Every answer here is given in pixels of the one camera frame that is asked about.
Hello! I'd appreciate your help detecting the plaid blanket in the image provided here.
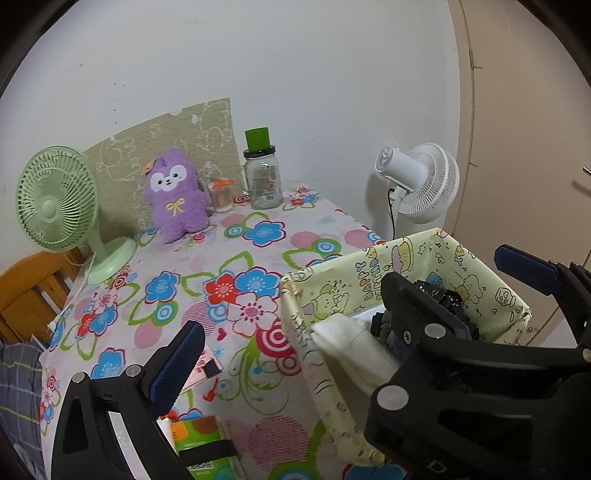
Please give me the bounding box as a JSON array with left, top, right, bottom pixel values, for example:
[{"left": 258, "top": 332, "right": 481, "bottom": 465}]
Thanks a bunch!
[{"left": 0, "top": 340, "right": 52, "bottom": 480}]

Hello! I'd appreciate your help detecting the black clothing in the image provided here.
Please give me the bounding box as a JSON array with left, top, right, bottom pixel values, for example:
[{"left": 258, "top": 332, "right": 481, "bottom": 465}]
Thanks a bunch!
[{"left": 412, "top": 278, "right": 468, "bottom": 326}]

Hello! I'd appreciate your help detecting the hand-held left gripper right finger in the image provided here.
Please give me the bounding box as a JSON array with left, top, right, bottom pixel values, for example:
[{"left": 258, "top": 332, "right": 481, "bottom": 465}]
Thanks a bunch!
[{"left": 407, "top": 466, "right": 532, "bottom": 480}]

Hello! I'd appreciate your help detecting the toothpick holder orange lid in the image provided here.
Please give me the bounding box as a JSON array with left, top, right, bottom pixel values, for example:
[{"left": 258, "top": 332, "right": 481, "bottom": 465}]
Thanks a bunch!
[{"left": 208, "top": 178, "right": 237, "bottom": 214}]

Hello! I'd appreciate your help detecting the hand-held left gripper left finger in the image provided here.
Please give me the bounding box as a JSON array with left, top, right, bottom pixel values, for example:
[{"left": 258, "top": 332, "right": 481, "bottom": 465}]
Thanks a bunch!
[{"left": 51, "top": 320, "right": 206, "bottom": 480}]

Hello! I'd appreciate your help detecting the white standing fan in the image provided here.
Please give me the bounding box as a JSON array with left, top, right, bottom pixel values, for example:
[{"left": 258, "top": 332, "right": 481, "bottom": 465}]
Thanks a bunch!
[{"left": 374, "top": 142, "right": 461, "bottom": 241}]

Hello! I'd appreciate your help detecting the floral tablecloth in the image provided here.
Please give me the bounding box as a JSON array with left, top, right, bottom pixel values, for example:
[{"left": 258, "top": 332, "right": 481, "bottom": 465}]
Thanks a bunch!
[{"left": 39, "top": 185, "right": 416, "bottom": 480}]

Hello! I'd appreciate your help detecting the purple plush toy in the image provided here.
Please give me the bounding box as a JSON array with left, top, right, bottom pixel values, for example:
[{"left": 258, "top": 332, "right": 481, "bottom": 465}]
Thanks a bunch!
[{"left": 141, "top": 148, "right": 211, "bottom": 245}]

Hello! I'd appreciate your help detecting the glass jar green lid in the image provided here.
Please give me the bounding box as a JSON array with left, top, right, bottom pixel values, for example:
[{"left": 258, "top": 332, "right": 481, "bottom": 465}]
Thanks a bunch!
[{"left": 235, "top": 127, "right": 284, "bottom": 211}]

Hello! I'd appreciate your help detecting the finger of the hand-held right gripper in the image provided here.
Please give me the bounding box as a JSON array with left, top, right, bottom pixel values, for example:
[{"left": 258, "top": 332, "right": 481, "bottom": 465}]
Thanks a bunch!
[
  {"left": 365, "top": 272, "right": 591, "bottom": 480},
  {"left": 494, "top": 244, "right": 591, "bottom": 324}
]

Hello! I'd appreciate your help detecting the black fan cable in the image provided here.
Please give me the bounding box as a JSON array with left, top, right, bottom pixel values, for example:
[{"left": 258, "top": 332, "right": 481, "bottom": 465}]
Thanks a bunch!
[{"left": 387, "top": 187, "right": 399, "bottom": 241}]

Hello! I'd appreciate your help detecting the white cloth item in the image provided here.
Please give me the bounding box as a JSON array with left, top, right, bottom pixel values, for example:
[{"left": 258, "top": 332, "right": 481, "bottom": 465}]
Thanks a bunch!
[{"left": 313, "top": 314, "right": 403, "bottom": 398}]

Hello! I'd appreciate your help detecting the beige door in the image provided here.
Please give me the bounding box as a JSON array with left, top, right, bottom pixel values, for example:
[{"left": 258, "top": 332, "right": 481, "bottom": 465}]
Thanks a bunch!
[{"left": 443, "top": 0, "right": 591, "bottom": 348}]

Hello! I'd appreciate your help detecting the green patterned paper board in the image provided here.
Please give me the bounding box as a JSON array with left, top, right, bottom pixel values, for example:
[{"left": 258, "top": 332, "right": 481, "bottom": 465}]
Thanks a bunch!
[{"left": 85, "top": 97, "right": 232, "bottom": 232}]

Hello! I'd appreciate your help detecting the green desk fan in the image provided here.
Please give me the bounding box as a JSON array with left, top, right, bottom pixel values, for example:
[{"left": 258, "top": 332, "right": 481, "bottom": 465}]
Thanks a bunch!
[{"left": 17, "top": 145, "right": 137, "bottom": 285}]

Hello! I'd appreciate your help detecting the green tissue pack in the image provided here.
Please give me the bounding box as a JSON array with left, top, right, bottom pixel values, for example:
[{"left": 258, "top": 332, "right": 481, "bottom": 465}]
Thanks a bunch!
[{"left": 157, "top": 410, "right": 237, "bottom": 480}]

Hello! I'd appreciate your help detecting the yellow cartoon print box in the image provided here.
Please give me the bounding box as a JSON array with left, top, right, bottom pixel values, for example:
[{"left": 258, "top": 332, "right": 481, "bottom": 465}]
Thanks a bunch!
[{"left": 279, "top": 227, "right": 532, "bottom": 468}]

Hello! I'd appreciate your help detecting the wooden chair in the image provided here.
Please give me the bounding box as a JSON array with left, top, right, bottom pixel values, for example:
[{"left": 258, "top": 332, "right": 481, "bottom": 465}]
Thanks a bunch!
[{"left": 0, "top": 251, "right": 89, "bottom": 343}]

